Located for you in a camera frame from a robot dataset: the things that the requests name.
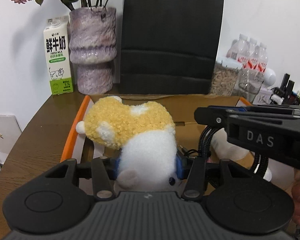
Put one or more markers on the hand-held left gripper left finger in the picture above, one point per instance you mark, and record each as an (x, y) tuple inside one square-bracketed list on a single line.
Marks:
[(117, 167)]

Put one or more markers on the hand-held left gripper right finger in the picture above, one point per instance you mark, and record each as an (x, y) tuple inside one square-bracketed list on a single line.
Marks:
[(181, 166)]

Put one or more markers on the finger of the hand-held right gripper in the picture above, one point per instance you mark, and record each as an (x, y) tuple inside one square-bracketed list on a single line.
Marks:
[(230, 109), (210, 117)]

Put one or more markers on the red cardboard box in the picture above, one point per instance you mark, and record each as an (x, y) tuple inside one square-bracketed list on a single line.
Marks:
[(190, 110)]

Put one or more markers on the yellow white plush sheep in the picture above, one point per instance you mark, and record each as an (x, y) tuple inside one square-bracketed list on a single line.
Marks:
[(145, 145)]

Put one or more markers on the clear container of seeds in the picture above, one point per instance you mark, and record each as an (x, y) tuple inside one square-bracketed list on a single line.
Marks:
[(223, 80)]

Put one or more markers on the clear drinking glass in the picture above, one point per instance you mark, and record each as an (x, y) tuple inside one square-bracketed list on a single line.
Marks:
[(250, 85)]

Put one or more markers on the white round speaker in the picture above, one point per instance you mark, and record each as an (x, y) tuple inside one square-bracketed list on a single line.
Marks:
[(270, 77)]

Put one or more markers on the clear water bottle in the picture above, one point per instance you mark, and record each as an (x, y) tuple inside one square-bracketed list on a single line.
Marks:
[(251, 57), (236, 48), (262, 60)]

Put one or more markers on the black paper bag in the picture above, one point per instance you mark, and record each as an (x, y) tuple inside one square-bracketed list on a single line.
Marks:
[(170, 37)]

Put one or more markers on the purple ceramic vase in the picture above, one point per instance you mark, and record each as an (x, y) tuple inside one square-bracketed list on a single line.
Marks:
[(92, 50)]

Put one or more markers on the white green milk carton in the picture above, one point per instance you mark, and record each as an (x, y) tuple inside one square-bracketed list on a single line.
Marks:
[(57, 60)]

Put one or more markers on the white wall panel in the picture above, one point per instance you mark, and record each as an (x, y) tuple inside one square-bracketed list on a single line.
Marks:
[(3, 142)]

